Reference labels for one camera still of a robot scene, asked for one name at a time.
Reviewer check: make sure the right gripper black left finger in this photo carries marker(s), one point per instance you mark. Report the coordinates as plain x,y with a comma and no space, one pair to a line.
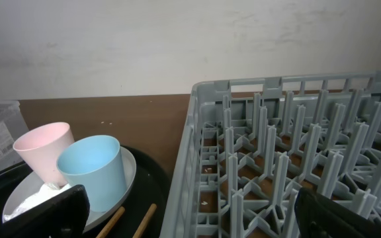
64,215

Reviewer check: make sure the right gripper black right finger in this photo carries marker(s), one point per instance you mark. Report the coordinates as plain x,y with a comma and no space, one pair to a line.
318,216

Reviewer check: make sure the white tissue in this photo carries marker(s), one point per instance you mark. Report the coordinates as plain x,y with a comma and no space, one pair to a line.
46,192

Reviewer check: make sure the light blue plastic cup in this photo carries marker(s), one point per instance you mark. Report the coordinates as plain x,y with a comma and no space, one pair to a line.
96,163

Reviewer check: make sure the pink plastic cup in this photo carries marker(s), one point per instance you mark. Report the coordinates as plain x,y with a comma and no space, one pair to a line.
41,147

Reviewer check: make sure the grey dishwasher rack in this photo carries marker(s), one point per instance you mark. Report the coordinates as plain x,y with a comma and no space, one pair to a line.
250,145

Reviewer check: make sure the left wooden chopstick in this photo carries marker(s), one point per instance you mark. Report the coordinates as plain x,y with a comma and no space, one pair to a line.
106,229

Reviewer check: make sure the wooden chopstick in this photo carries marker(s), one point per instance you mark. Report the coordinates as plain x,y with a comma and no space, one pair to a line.
145,221
106,229

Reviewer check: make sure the right wooden chopstick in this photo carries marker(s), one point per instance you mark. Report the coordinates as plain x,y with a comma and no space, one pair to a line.
145,221

